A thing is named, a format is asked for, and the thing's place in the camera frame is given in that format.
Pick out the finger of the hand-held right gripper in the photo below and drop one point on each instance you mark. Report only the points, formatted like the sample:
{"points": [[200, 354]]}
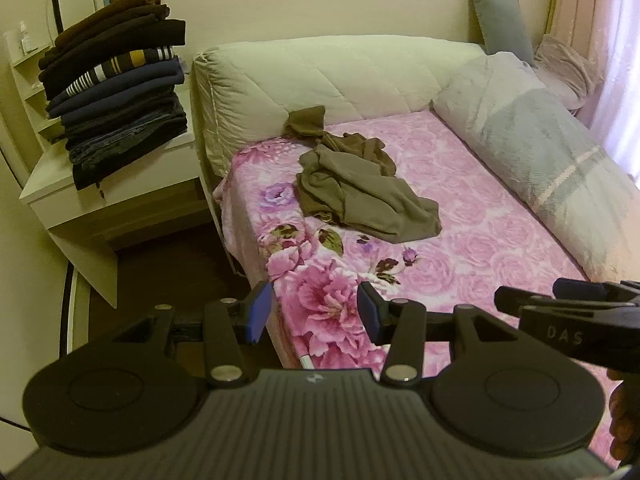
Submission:
{"points": [[580, 289], [520, 301]]}

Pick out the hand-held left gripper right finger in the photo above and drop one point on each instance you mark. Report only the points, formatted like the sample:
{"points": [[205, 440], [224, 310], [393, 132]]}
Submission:
{"points": [[369, 312]]}

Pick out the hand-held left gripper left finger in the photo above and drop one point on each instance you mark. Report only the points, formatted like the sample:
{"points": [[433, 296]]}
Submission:
{"points": [[259, 312]]}

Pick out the olive green pants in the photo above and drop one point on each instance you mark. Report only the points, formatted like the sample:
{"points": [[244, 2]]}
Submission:
{"points": [[370, 200]]}

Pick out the olive brown shirt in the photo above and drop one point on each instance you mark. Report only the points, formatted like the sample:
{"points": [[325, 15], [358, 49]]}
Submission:
{"points": [[350, 146]]}

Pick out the stack of dark folded clothes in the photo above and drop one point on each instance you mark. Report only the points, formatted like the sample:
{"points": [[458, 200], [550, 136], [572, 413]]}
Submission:
{"points": [[115, 100]]}

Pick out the person's right hand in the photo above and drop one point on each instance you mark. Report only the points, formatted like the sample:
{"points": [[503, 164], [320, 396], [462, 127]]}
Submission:
{"points": [[625, 420]]}

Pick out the beige bed base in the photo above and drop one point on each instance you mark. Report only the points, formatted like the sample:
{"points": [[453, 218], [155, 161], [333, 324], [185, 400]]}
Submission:
{"points": [[280, 340]]}

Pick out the white tube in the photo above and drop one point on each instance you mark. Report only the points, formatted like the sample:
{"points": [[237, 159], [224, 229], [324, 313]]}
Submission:
{"points": [[306, 361]]}

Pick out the pink floral blanket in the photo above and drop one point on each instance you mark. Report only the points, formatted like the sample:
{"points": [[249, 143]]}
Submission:
{"points": [[475, 240]]}

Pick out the pink pillow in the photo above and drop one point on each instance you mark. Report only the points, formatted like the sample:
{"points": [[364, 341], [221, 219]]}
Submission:
{"points": [[565, 67]]}

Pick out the white bedside table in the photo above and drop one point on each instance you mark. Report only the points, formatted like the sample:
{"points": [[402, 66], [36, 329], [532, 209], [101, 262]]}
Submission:
{"points": [[65, 195]]}

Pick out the cream padded headboard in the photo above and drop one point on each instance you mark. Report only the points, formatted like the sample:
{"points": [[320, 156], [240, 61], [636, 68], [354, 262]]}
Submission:
{"points": [[350, 75]]}

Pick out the pink curtain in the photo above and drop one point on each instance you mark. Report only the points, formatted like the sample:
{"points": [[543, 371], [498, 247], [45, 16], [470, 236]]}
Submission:
{"points": [[600, 20]]}

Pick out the grey pillow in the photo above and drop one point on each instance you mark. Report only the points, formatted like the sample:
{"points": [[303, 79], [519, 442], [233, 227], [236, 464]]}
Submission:
{"points": [[500, 25]]}

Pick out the white shelf unit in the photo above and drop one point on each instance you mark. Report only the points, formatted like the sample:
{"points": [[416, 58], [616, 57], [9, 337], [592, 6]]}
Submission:
{"points": [[30, 90]]}

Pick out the small white box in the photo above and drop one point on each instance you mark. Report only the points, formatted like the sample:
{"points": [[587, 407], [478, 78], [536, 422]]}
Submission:
{"points": [[17, 42]]}

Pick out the small white bottle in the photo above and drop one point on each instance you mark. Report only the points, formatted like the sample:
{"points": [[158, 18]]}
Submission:
{"points": [[23, 28]]}

